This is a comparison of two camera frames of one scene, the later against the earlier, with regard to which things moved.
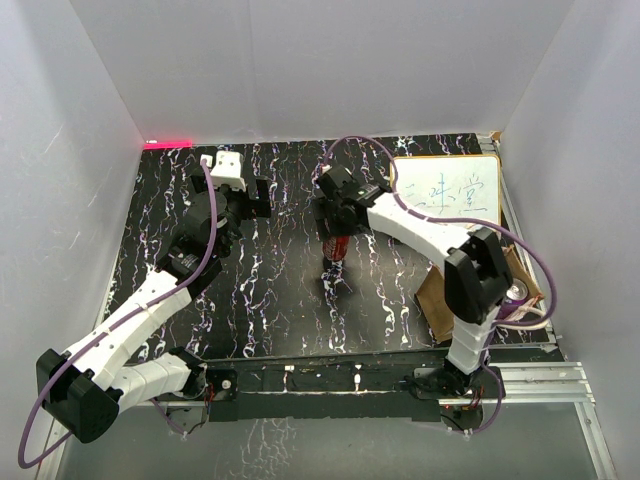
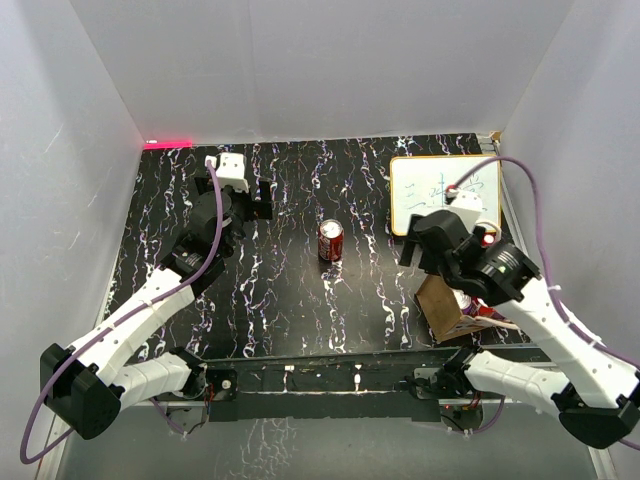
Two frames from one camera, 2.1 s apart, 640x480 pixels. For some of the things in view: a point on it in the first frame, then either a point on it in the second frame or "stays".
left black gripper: x=259 y=206 stays
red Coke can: x=335 y=247 stays
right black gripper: x=323 y=208 to x=408 y=252
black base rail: x=333 y=389 stays
